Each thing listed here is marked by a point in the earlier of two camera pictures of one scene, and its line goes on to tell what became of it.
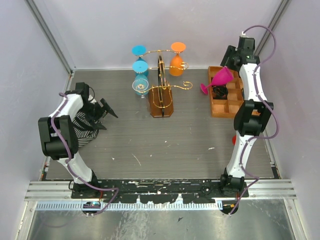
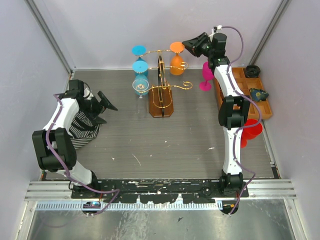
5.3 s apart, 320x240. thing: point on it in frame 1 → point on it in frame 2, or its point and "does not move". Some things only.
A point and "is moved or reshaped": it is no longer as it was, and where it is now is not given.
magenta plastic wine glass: x=223 y=76 is moved or reshaped
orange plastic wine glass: x=176 y=59 does not move
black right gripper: x=226 y=61 → x=190 y=45
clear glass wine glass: x=140 y=85 does not move
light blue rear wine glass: x=139 y=50 does not move
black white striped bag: x=85 y=131 does not move
